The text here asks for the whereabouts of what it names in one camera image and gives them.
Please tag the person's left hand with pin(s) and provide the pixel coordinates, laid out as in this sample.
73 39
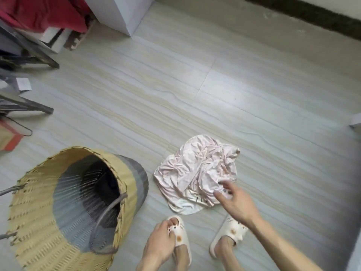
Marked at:
158 242

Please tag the person's right hand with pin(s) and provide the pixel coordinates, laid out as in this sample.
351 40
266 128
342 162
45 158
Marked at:
239 203

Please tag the person's left fingers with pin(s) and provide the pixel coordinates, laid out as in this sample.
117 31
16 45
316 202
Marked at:
170 224

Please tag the person's right fingers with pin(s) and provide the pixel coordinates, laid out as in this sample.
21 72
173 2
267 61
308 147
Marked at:
225 188

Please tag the person's left forearm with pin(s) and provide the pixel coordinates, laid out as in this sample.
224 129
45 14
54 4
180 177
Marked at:
146 265

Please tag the person's right forearm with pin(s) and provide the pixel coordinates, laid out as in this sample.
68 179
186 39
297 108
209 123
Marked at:
282 245

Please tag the person's left white slipper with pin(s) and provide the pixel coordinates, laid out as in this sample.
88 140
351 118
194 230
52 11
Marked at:
182 237

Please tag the person's white slipper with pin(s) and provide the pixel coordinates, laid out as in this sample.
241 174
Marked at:
182 237
234 228

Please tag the crumpled pink cloth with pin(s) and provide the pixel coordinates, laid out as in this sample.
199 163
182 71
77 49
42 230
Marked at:
194 172

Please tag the person's left leg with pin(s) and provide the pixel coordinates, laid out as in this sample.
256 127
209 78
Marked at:
181 258

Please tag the person's leg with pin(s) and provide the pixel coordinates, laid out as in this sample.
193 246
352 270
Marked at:
181 258
227 255

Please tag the person's right white slipper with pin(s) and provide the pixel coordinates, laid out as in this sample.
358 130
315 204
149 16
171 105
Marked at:
234 228

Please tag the person's right leg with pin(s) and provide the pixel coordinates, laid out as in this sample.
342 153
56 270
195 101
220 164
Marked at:
227 255

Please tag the yellow grey woven laundry basket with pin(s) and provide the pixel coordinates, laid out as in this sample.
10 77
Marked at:
33 211

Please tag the white box corner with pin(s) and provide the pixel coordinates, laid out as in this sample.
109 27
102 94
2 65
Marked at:
356 121

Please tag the grey metal bar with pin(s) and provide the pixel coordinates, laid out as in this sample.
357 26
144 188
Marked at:
28 104

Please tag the white cabinet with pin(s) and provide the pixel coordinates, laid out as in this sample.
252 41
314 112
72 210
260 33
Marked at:
124 14

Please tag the white paper slip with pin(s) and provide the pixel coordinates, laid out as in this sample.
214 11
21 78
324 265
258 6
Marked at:
23 84

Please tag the brown foam mat piece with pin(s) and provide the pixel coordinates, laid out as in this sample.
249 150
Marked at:
77 36

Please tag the white foam block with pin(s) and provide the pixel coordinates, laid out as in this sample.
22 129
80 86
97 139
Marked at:
55 38

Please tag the red cloth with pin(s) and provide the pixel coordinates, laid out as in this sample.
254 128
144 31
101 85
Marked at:
39 11

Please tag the black metal rack frame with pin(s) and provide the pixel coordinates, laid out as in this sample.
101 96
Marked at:
25 50

